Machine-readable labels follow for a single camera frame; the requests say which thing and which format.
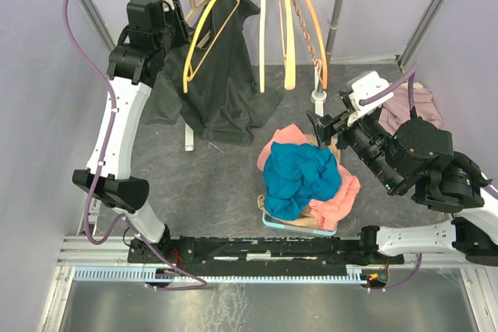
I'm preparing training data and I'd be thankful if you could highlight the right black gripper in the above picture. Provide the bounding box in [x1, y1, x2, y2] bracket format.
[305, 107, 403, 192]

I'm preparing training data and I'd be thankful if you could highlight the yellow plastic hanger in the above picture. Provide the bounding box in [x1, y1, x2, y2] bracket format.
[182, 0, 241, 93]

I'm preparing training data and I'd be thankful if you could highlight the dark grey t shirt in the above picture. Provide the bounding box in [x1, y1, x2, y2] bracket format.
[141, 0, 283, 146]

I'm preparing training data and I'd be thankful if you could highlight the orange plastic hanger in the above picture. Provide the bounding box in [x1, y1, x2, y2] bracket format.
[290, 0, 328, 89]

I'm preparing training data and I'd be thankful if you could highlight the teal blue t shirt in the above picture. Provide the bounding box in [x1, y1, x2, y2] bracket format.
[263, 142, 342, 221]

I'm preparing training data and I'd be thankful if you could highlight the pink t shirt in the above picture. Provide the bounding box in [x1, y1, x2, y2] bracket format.
[256, 124, 362, 232]

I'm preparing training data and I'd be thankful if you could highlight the cream plastic hanger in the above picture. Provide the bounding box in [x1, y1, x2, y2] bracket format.
[258, 0, 266, 93]

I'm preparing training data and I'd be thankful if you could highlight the beige t shirt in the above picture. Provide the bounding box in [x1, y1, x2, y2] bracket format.
[256, 133, 343, 230]

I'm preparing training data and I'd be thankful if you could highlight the pale peach plastic hanger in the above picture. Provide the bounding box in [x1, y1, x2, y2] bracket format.
[278, 0, 296, 90]

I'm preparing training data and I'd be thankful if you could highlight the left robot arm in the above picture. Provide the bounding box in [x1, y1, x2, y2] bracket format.
[72, 0, 189, 262]

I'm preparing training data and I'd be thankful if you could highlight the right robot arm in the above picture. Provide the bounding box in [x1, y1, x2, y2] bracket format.
[307, 110, 497, 267]

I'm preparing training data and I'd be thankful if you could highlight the lilac t shirt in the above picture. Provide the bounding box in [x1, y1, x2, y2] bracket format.
[379, 85, 444, 131]

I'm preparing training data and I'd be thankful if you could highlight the light blue plastic basket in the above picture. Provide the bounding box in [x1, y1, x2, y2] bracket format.
[262, 212, 336, 237]

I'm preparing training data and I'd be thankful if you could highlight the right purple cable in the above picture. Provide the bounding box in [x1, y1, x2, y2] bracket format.
[357, 60, 498, 292]

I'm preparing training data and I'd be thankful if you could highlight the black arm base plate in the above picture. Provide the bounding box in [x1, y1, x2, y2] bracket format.
[127, 235, 405, 277]

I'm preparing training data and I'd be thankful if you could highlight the aluminium frame rail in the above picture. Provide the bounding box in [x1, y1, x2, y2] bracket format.
[56, 236, 483, 270]

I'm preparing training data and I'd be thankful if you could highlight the light blue cable duct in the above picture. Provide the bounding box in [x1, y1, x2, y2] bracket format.
[72, 265, 369, 282]

